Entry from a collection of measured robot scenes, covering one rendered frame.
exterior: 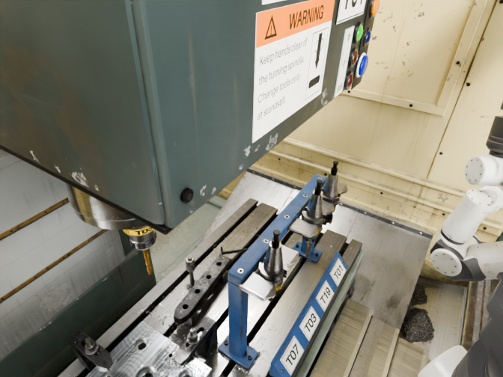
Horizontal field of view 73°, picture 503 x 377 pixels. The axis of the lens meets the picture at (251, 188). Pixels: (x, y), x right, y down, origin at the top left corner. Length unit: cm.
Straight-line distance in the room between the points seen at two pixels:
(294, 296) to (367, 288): 40
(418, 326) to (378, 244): 33
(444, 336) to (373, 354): 33
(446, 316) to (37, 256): 140
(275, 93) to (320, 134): 115
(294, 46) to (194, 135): 15
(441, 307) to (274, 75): 139
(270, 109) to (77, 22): 17
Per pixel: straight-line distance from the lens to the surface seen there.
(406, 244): 153
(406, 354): 137
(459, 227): 101
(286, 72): 34
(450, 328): 154
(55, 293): 116
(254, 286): 74
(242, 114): 28
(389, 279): 147
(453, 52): 127
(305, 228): 88
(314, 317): 106
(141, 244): 55
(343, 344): 126
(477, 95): 130
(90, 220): 47
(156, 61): 20
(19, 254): 102
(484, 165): 90
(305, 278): 119
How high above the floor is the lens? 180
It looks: 36 degrees down
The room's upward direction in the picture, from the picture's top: 2 degrees clockwise
